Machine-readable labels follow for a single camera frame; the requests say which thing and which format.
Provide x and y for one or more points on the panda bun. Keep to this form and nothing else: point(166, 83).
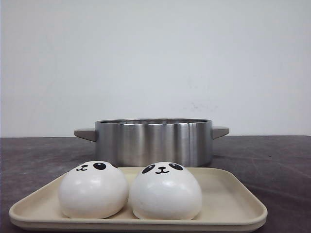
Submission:
point(94, 189)
point(165, 190)

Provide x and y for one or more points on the stainless steel steamer pot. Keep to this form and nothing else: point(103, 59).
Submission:
point(140, 142)

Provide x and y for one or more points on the beige rectangular plastic tray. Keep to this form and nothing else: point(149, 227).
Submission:
point(228, 206)

